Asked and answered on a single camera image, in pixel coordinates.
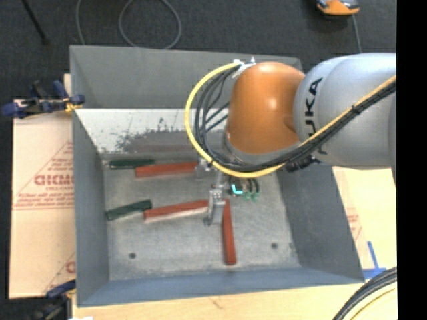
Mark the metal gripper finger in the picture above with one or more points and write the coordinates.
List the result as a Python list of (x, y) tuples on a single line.
[(203, 168), (216, 208)]

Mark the red-brown flat block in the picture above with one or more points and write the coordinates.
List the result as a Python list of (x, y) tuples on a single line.
[(175, 210), (163, 170), (229, 238)]

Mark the grey metal bin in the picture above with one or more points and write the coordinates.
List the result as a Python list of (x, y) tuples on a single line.
[(173, 245)]

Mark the dark green flat block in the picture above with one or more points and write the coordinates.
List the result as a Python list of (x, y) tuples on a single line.
[(128, 209), (131, 164)]

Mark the brown cardboard board, red print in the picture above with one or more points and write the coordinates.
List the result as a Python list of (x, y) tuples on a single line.
[(40, 218)]

